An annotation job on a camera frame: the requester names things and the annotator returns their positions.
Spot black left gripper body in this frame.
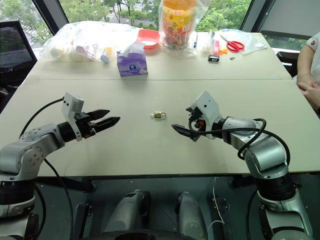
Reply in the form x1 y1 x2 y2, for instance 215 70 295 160
74 112 97 140

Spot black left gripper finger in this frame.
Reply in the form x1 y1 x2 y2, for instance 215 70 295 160
86 109 111 121
92 116 121 133

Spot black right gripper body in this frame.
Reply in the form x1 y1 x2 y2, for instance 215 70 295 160
187 106 208 134

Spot person's bare hand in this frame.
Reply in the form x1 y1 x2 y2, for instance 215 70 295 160
297 78 320 96

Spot blue and yellow tube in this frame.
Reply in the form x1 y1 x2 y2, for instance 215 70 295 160
100 47 113 64

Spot purple tissue box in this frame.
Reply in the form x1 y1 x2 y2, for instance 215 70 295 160
116 42 149 77

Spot clear wrapped packet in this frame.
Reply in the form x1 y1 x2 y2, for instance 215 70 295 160
202 30 216 54

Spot large clear bag of items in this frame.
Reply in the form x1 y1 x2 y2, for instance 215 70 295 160
39 20 141 63

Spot red plastic bowl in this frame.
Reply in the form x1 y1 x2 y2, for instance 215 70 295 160
137 28 161 50

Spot plastic bag of colourful cups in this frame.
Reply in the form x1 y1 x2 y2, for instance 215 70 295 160
157 0 210 58

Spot silver robot leg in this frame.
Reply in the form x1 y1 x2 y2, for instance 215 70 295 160
174 191 209 239
103 189 151 235

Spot clear flat plastic bag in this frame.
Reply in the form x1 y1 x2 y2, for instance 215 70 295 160
219 28 266 55

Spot black mesh office chair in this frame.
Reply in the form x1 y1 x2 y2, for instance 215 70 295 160
0 20 38 113

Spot person's white shirt torso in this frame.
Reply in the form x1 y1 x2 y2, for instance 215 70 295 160
305 33 320 86

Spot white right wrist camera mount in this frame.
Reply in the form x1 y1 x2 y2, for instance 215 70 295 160
191 91 223 140

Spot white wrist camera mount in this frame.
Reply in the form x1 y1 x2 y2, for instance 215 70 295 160
61 92 85 142
191 91 223 140

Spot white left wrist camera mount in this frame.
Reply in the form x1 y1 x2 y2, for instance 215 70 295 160
61 92 85 142

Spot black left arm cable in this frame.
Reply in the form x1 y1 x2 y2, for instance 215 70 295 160
18 97 76 240

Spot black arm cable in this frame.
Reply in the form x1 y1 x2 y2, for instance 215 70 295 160
187 117 292 176
18 97 76 240

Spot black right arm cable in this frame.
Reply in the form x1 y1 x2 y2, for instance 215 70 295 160
187 117 292 176

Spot red handled scissors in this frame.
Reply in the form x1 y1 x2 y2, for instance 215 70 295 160
219 34 245 53

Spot thin white cable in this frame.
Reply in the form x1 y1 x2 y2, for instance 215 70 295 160
207 176 226 236

